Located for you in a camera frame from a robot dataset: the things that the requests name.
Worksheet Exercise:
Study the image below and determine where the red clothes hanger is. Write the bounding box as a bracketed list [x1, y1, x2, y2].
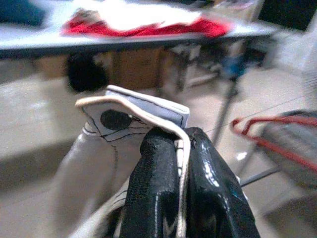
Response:
[230, 115, 317, 174]

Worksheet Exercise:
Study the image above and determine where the grey folding table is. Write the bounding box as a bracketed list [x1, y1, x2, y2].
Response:
[0, 0, 279, 92]

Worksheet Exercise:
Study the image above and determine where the cream white garment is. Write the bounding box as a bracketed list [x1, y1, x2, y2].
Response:
[71, 0, 203, 31]

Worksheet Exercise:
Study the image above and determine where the white framed dark window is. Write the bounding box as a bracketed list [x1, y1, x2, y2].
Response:
[257, 0, 317, 32]

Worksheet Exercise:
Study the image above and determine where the blue white garment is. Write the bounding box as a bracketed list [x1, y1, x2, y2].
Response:
[0, 0, 47, 27]

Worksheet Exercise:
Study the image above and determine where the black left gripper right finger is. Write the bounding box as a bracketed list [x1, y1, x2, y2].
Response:
[186, 126, 261, 238]

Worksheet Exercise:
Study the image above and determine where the silver white jacket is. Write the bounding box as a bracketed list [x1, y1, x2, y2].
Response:
[49, 84, 191, 238]

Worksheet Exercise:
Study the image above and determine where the black round object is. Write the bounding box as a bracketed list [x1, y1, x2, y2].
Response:
[66, 53, 109, 93]

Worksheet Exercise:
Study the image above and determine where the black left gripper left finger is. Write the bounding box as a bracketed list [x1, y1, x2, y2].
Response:
[118, 127, 180, 238]

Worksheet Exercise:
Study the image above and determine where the red garment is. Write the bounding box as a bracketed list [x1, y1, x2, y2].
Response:
[60, 9, 235, 38]

